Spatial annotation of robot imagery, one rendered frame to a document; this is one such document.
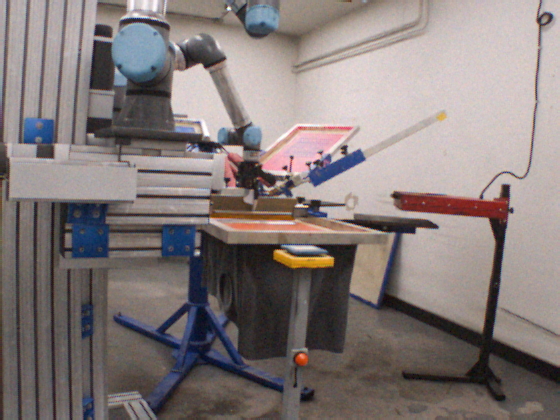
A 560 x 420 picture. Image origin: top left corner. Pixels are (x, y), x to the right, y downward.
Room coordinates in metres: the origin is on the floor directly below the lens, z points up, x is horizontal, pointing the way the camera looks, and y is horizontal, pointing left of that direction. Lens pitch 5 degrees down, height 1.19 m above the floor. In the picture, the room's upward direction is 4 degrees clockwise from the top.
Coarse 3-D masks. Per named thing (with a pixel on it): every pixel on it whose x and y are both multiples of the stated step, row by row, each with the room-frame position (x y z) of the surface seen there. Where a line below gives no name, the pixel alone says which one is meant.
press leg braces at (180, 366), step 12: (180, 312) 3.01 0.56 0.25; (192, 312) 2.84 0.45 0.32; (204, 312) 2.88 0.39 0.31; (168, 324) 3.08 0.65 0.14; (192, 324) 2.78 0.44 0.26; (216, 324) 2.83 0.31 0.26; (228, 336) 2.81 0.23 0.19; (180, 348) 2.66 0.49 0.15; (228, 348) 2.76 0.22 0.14; (180, 360) 2.60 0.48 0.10; (240, 360) 2.73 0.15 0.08; (180, 372) 2.54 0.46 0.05
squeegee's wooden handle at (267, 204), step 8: (216, 200) 2.09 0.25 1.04; (224, 200) 2.10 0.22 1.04; (232, 200) 2.11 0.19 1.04; (240, 200) 2.13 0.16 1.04; (264, 200) 2.17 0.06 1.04; (272, 200) 2.18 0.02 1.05; (280, 200) 2.20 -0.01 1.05; (288, 200) 2.21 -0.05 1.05; (296, 200) 2.23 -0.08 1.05; (216, 208) 2.09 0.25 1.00; (224, 208) 2.10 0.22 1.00; (232, 208) 2.11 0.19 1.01; (240, 208) 2.13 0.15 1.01; (248, 208) 2.14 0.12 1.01; (256, 208) 2.16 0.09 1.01; (264, 208) 2.17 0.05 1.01; (272, 208) 2.19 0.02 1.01; (280, 208) 2.20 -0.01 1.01; (288, 208) 2.21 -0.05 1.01
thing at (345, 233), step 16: (208, 224) 1.70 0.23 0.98; (224, 224) 1.65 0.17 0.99; (320, 224) 2.12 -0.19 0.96; (336, 224) 2.00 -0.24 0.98; (352, 224) 1.94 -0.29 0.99; (224, 240) 1.52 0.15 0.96; (240, 240) 1.51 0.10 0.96; (256, 240) 1.53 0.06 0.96; (272, 240) 1.55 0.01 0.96; (288, 240) 1.58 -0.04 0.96; (304, 240) 1.60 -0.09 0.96; (320, 240) 1.62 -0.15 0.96; (336, 240) 1.64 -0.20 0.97; (352, 240) 1.67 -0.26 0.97; (368, 240) 1.69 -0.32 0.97; (384, 240) 1.72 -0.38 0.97
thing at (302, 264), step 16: (288, 256) 1.35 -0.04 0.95; (304, 256) 1.36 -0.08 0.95; (320, 256) 1.38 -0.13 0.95; (304, 272) 1.39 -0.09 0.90; (304, 288) 1.39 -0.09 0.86; (304, 304) 1.39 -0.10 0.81; (304, 320) 1.39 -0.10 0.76; (288, 336) 1.41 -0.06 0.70; (304, 336) 1.39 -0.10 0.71; (288, 352) 1.40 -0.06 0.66; (288, 368) 1.39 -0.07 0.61; (288, 384) 1.39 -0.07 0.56; (288, 400) 1.38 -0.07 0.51; (288, 416) 1.38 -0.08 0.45
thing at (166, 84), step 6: (174, 48) 1.23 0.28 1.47; (174, 54) 1.23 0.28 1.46; (174, 60) 1.23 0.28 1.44; (168, 72) 1.17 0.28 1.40; (168, 78) 1.21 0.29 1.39; (132, 84) 1.18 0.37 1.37; (156, 84) 1.18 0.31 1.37; (162, 84) 1.19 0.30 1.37; (168, 84) 1.21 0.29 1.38; (162, 90) 1.20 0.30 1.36; (168, 90) 1.22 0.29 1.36
